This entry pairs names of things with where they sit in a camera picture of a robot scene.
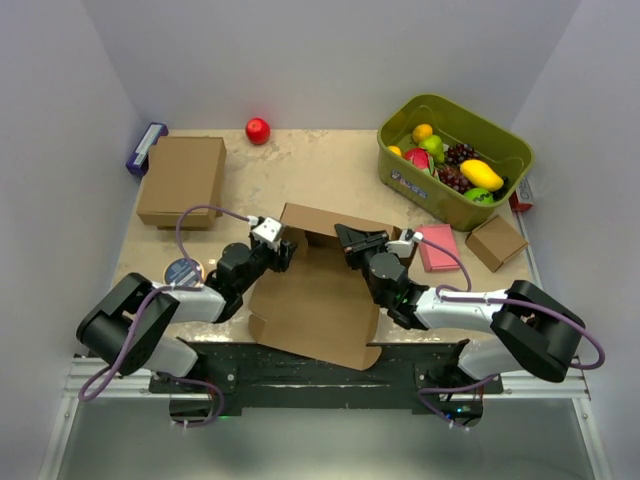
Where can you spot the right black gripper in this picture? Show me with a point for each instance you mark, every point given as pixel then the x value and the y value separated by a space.
pixel 348 238

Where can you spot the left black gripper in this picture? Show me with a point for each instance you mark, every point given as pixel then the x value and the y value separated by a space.
pixel 280 258

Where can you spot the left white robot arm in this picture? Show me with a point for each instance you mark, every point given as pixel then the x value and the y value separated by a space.
pixel 127 328

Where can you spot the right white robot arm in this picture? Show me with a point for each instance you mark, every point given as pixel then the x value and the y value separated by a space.
pixel 526 328

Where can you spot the closed brown cardboard box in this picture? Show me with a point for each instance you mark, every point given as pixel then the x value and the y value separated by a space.
pixel 183 172

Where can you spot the small brown cardboard box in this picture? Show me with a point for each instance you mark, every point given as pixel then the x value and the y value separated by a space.
pixel 495 243

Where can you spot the pink notepad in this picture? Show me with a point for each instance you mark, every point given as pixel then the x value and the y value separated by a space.
pixel 432 257

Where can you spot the pink dragon fruit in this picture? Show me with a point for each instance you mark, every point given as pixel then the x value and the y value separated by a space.
pixel 422 160

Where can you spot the red grape bunch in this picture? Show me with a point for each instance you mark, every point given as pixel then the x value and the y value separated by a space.
pixel 454 179

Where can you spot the green pear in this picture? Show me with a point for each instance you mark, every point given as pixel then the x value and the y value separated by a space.
pixel 434 146

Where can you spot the green lime fruit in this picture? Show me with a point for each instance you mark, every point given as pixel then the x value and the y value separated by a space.
pixel 479 196

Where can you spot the orange fruit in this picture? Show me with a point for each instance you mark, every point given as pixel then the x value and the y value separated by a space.
pixel 421 132

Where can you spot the dark purple grape bunch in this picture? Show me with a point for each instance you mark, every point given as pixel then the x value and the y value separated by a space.
pixel 456 154

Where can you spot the red apple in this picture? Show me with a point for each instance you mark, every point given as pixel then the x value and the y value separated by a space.
pixel 257 131

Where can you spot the yellow mango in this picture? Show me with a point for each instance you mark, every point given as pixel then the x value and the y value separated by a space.
pixel 481 175

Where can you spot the olive green plastic tub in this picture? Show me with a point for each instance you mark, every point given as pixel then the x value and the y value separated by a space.
pixel 507 154

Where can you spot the red white carton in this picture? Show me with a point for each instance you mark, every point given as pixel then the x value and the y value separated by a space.
pixel 522 199

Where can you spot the purple white carton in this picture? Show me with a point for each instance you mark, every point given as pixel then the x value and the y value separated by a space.
pixel 138 163

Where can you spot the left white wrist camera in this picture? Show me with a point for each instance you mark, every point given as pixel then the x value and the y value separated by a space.
pixel 266 230

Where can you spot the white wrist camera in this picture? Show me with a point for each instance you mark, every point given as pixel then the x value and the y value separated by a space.
pixel 266 230
pixel 405 246

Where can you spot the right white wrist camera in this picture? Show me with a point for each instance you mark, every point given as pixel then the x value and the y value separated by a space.
pixel 405 246

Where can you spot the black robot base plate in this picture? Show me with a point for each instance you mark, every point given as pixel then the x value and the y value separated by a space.
pixel 255 376

